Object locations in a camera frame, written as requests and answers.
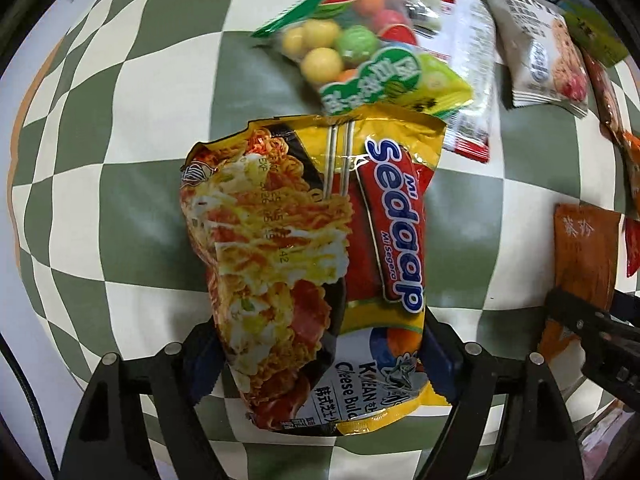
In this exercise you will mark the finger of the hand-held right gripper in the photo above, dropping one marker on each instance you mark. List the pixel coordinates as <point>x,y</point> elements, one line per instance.
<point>570,307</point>
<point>627,306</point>

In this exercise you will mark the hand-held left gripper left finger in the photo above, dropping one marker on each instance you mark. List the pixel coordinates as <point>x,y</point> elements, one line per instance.
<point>201,356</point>

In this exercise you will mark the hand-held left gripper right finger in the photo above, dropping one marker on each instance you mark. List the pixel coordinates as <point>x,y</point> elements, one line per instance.
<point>440,357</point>

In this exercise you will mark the orange snack packet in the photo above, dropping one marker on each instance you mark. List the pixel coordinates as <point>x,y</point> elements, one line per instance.
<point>582,250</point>

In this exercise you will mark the yellow instant noodle packet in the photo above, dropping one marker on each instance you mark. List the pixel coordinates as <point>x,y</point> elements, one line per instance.
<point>300,260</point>

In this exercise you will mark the white cookie snack packet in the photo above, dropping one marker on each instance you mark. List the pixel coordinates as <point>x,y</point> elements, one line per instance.
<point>540,45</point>

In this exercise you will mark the red white striped packet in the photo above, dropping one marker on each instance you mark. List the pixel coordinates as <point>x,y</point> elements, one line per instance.
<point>472,60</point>

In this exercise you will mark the green fruit candy bag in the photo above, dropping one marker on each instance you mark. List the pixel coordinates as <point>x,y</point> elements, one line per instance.
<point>350,45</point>

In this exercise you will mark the red white snack packet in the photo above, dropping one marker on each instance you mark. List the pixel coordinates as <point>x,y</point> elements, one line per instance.
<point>633,247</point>

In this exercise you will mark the crumpled plastic bag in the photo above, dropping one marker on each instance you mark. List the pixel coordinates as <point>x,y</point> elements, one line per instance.
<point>607,440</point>

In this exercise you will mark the dark red snack packet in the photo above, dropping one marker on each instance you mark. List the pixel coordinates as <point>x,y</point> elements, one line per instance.
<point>612,110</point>

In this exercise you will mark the green white checkered tablecloth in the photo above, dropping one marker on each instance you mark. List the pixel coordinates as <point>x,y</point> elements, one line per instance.
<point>125,160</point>

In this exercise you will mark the green snack packet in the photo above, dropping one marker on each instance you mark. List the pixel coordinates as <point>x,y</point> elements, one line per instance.
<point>597,35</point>

